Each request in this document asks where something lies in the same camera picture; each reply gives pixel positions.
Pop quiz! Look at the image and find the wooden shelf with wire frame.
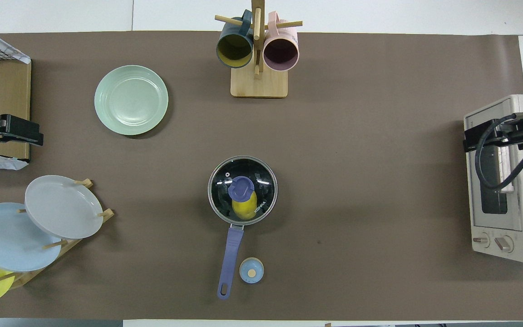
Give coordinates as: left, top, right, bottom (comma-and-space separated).
0, 34, 32, 162

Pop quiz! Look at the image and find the dark blue saucepan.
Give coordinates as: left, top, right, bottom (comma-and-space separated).
207, 155, 279, 300

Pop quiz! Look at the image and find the pink ribbed mug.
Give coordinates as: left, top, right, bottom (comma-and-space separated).
263, 11, 300, 72

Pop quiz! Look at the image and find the brown paper table mat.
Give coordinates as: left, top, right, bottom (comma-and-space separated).
0, 31, 523, 321

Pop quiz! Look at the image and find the grey plate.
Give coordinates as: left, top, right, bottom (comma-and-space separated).
25, 175, 104, 240

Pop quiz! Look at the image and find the dark teal mug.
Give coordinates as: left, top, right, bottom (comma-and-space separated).
216, 10, 254, 69

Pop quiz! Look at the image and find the wooden plate rack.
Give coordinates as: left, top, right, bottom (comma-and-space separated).
0, 178, 115, 290

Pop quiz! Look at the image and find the wooden mug tree stand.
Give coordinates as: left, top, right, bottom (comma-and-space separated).
214, 0, 304, 99

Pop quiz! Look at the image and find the light green plate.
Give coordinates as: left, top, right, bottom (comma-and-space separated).
94, 65, 169, 136

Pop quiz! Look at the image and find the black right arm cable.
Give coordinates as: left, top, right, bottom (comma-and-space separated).
474, 111, 523, 190

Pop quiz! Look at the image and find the light blue plate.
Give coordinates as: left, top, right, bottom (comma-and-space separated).
0, 203, 62, 273

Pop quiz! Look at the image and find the yellow lemon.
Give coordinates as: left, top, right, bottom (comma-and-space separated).
232, 191, 258, 221

